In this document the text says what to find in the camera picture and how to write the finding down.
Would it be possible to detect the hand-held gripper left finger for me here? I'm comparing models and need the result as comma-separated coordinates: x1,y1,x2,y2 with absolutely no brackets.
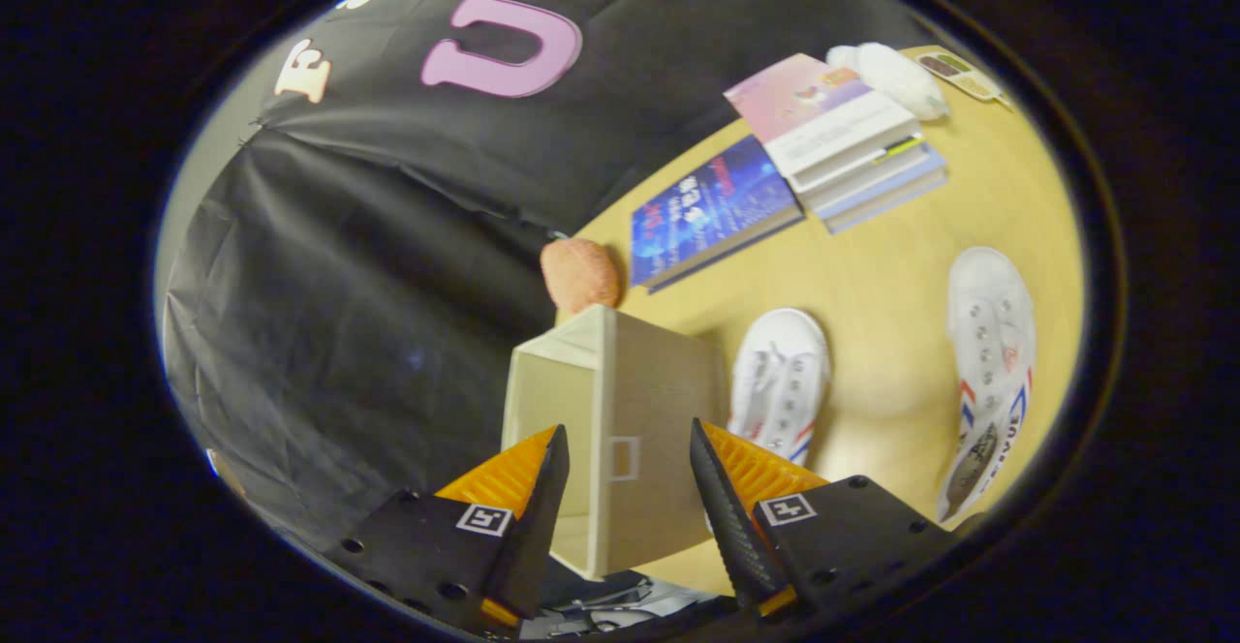
325,424,573,636

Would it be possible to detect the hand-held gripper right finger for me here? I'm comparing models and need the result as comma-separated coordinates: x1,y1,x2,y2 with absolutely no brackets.
689,418,960,621

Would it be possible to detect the beige fabric storage box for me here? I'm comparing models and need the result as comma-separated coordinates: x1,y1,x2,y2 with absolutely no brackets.
501,304,729,582

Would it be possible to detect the white canvas shoe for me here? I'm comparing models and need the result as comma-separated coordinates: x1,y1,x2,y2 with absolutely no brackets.
935,246,1038,525
727,308,832,470

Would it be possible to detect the black backdrop cloth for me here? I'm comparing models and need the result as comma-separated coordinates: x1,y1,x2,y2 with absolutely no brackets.
160,0,931,552

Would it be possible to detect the blue cover book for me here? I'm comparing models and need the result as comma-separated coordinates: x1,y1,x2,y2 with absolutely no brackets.
630,134,805,294

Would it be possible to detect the pale blue book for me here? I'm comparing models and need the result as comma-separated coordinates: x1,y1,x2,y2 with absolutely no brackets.
819,154,948,235

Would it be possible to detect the white book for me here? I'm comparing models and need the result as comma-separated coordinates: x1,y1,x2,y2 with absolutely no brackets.
790,136,936,213

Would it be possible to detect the pink cover book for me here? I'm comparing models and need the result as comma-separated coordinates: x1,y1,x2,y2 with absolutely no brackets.
724,52,923,181

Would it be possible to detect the white plush toy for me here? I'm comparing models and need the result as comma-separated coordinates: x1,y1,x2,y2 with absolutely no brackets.
826,42,952,123

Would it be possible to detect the small colour palette tray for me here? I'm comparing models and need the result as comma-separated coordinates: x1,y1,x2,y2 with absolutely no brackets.
915,46,1013,107

